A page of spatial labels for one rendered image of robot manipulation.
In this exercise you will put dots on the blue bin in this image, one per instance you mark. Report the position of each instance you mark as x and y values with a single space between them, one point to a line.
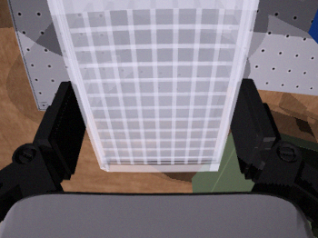
313 32

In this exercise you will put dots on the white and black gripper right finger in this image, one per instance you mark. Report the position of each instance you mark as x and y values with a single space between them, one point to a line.
261 151

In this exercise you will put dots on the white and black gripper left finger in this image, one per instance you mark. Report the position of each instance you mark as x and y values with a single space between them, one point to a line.
53 153

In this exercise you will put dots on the white well plate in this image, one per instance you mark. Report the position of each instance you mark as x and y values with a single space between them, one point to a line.
148 128

